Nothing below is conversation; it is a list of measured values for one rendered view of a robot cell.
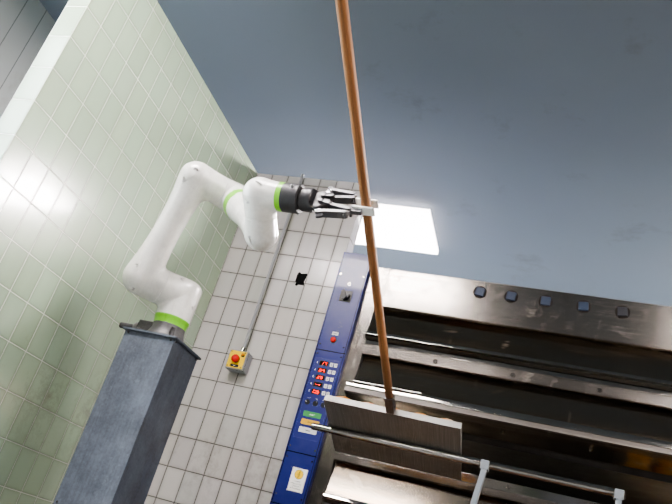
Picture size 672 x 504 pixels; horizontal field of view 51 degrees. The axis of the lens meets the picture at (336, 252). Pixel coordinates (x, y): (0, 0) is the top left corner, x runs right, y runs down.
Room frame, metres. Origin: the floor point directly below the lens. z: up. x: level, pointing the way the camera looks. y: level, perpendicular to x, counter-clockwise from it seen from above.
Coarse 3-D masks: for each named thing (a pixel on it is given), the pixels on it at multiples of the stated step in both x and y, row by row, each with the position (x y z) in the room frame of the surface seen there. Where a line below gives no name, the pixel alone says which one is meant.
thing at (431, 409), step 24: (408, 408) 3.12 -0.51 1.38; (432, 408) 3.04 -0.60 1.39; (456, 408) 3.00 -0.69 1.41; (480, 432) 3.10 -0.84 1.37; (528, 432) 2.93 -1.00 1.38; (552, 432) 2.85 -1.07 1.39; (576, 432) 2.81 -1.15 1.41; (600, 456) 2.91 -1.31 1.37; (624, 456) 2.83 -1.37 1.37; (648, 456) 2.76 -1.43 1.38
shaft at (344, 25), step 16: (336, 0) 1.29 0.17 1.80; (352, 48) 1.40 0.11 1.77; (352, 64) 1.43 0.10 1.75; (352, 80) 1.47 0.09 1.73; (352, 96) 1.51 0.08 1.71; (352, 112) 1.55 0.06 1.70; (352, 128) 1.60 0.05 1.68; (368, 192) 1.78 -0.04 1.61; (368, 224) 1.89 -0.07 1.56; (368, 240) 1.94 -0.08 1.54; (368, 256) 2.01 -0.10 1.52; (384, 320) 2.27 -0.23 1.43; (384, 336) 2.33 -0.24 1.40; (384, 352) 2.40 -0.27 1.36; (384, 368) 2.48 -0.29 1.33; (384, 384) 2.57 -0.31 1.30
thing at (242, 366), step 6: (240, 354) 3.47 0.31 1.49; (246, 354) 3.46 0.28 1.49; (228, 360) 3.49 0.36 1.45; (240, 360) 3.47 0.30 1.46; (246, 360) 3.47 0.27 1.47; (228, 366) 3.49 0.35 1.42; (234, 366) 3.47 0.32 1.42; (240, 366) 3.46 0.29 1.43; (246, 366) 3.49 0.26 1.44; (234, 372) 3.54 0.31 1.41; (240, 372) 3.51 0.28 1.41; (246, 372) 3.51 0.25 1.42
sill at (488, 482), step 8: (392, 464) 3.22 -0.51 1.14; (424, 472) 3.17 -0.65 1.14; (464, 480) 3.11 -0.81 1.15; (472, 480) 3.09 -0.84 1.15; (488, 480) 3.07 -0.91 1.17; (496, 480) 3.06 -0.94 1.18; (496, 488) 3.06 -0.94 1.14; (504, 488) 3.04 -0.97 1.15; (512, 488) 3.03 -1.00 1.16; (520, 488) 3.02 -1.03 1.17; (528, 488) 3.01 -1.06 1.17; (528, 496) 3.01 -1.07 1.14; (536, 496) 3.00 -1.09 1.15; (544, 496) 2.98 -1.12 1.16; (552, 496) 2.97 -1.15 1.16; (560, 496) 2.96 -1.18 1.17; (568, 496) 2.95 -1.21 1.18
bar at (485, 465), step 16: (336, 432) 2.94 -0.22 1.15; (352, 432) 2.92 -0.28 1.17; (400, 448) 2.85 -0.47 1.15; (416, 448) 2.82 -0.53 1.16; (480, 464) 2.72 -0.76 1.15; (496, 464) 2.70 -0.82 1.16; (480, 480) 2.66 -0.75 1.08; (544, 480) 2.64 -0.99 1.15; (560, 480) 2.62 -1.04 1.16; (576, 480) 2.60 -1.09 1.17; (624, 496) 2.54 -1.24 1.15
